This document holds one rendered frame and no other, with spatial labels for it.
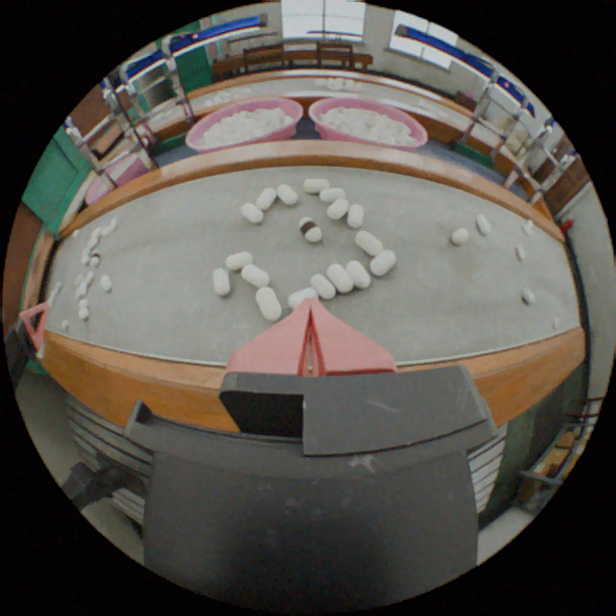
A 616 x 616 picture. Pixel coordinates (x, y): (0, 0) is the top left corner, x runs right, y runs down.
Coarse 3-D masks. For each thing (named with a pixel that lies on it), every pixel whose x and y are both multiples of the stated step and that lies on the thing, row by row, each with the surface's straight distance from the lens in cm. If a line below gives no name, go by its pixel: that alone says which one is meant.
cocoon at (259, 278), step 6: (246, 270) 25; (252, 270) 25; (258, 270) 25; (246, 276) 25; (252, 276) 25; (258, 276) 24; (264, 276) 24; (252, 282) 25; (258, 282) 24; (264, 282) 24
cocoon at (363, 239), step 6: (360, 234) 27; (366, 234) 27; (360, 240) 27; (366, 240) 27; (372, 240) 27; (378, 240) 27; (360, 246) 27; (366, 246) 27; (372, 246) 26; (378, 246) 27; (372, 252) 27; (378, 252) 27
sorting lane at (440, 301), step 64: (192, 192) 40; (256, 192) 34; (384, 192) 36; (448, 192) 44; (64, 256) 81; (128, 256) 42; (192, 256) 32; (256, 256) 28; (320, 256) 27; (448, 256) 34; (512, 256) 49; (128, 320) 36; (192, 320) 28; (256, 320) 25; (384, 320) 26; (448, 320) 30; (512, 320) 41; (576, 320) 90
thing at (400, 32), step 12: (396, 36) 82; (408, 36) 77; (420, 36) 80; (432, 36) 83; (432, 48) 81; (444, 48) 83; (456, 48) 87; (468, 60) 88; (480, 72) 89; (504, 84) 99; (516, 96) 103; (528, 108) 109
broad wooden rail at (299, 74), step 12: (276, 72) 110; (288, 72) 106; (300, 72) 104; (312, 72) 104; (324, 72) 105; (336, 72) 108; (348, 72) 112; (216, 84) 116; (228, 84) 105; (240, 84) 104; (384, 84) 104; (396, 84) 108; (192, 96) 111; (420, 96) 110; (432, 96) 115; (456, 108) 119
